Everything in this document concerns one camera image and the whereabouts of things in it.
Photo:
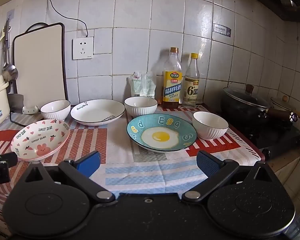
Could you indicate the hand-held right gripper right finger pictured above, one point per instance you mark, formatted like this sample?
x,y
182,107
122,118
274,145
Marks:
x,y
207,163

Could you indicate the clear vinegar bottle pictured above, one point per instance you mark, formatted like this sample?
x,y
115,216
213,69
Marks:
x,y
191,87

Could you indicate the white wall socket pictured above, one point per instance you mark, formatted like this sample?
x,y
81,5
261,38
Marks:
x,y
83,48

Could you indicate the glass wok lid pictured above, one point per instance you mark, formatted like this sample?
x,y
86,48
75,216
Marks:
x,y
245,97

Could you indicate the striped red blue tablecloth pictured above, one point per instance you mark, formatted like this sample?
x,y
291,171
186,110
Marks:
x,y
140,170

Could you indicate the white ribbed bowl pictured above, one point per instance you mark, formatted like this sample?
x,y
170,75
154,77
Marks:
x,y
210,126
55,111
140,106

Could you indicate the pink bunny plate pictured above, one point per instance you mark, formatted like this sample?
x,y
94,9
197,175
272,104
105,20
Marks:
x,y
40,140

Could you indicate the blue fried egg plate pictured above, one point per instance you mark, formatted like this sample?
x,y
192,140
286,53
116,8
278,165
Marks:
x,y
161,136

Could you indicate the cooking wine bottle yellow label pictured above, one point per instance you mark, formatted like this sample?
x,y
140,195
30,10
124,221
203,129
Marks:
x,y
172,85

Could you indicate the white cutting board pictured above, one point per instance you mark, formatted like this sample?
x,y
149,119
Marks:
x,y
40,62

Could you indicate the small pot with knob lid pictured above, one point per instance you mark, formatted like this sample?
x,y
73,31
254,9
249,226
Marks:
x,y
281,103

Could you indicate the dark wall label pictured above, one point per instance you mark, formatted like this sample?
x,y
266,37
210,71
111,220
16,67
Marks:
x,y
221,30

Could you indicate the steel ladle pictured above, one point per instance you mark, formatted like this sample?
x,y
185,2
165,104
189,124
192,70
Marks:
x,y
9,72

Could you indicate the white plate with black rim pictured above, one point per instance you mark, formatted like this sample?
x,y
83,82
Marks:
x,y
97,112

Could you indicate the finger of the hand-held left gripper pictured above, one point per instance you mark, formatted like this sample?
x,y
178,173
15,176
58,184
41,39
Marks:
x,y
10,158

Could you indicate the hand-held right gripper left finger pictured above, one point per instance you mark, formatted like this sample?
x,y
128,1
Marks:
x,y
88,163

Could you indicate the white plastic seasoning bag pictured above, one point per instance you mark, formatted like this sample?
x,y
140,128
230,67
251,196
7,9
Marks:
x,y
141,85

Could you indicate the clear wall hook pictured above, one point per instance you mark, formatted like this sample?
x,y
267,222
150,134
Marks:
x,y
10,14

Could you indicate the white cutting board holder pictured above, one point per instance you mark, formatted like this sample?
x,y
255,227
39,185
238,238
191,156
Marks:
x,y
30,110

